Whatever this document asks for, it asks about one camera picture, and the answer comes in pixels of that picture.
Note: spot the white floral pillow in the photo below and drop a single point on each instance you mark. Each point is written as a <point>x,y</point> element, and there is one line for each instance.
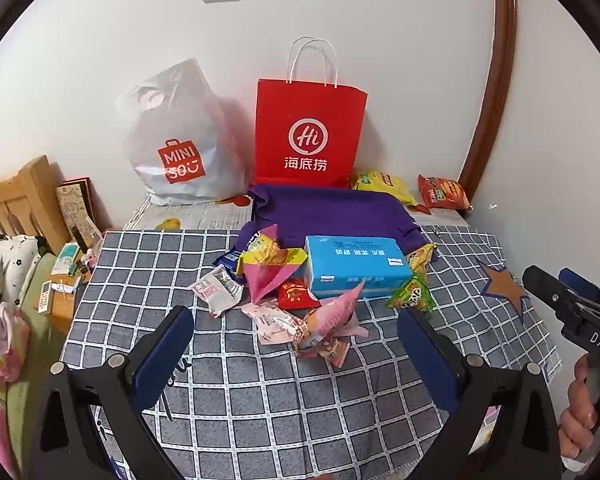
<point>7,265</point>

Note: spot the white fruit print sheet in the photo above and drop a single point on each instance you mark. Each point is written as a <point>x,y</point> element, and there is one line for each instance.
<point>205,217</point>

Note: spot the yellow triangular snack packet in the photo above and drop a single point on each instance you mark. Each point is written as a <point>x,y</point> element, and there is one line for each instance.
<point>422,257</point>

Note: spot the white grey snack packet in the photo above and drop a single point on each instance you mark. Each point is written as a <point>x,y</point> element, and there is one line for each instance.
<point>217,290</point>

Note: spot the white remote control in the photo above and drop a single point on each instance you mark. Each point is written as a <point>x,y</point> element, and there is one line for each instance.
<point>46,297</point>

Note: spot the brown patterned box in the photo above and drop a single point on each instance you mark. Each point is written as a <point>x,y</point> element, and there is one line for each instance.
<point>77,210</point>

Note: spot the blue tissue pack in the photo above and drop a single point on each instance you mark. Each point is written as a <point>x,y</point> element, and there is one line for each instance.
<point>355,265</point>

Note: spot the small blue snack packet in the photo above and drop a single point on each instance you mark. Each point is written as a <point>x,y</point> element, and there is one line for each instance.
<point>227,259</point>

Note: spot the pale pink snack packet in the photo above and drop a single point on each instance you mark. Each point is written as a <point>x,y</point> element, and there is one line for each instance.
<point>337,312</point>

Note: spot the person's right hand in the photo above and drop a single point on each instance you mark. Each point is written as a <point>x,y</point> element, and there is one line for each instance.
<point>577,410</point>

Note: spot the wooden nightstand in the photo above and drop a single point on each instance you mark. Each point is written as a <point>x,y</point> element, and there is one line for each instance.
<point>62,307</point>

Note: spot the pink panda snack packet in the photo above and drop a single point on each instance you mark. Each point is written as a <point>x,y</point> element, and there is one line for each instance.
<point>272,322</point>

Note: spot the pink triangular snack packet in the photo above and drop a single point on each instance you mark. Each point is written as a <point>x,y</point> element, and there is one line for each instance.
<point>267,280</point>

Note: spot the green blanket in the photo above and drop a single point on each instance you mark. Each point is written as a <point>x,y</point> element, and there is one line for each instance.
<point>30,355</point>

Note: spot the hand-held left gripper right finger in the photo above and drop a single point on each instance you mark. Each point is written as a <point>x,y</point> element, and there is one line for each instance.
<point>425,355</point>

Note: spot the teal white small box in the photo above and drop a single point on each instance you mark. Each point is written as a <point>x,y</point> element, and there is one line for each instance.
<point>66,258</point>

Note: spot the red paper bag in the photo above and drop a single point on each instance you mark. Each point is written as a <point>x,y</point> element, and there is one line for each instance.
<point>310,110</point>

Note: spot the yellow pink snack packet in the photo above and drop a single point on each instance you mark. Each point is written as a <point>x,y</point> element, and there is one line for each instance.
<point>262,247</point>

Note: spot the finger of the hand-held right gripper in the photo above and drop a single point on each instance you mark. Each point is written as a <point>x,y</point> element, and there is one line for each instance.
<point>580,285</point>
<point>547,287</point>

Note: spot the white plastic shopping bag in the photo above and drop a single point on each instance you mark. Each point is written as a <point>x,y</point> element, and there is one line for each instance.
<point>180,125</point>

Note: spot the green triangular snack packet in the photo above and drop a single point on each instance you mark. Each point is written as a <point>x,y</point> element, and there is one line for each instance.
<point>410,295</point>

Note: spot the red small snack packets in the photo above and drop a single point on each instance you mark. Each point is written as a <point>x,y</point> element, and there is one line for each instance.
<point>325,350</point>

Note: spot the yellow chip bag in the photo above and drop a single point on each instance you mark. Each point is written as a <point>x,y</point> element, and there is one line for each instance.
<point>385,182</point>

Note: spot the purple cloth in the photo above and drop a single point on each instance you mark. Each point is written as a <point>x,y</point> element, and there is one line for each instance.
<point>330,210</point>

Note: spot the wooden headboard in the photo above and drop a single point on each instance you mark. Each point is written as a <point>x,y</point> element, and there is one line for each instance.
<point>25,200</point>

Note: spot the grey checkered tablecloth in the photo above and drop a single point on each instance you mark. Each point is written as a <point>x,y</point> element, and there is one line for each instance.
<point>260,400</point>

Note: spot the orange red chip bag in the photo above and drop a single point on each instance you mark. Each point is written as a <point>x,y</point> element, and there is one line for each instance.
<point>442,191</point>

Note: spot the red gold snack packet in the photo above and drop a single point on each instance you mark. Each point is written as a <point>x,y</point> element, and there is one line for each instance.
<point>295,294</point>

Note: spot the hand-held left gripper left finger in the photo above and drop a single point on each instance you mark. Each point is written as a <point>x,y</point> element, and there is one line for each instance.
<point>162,355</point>

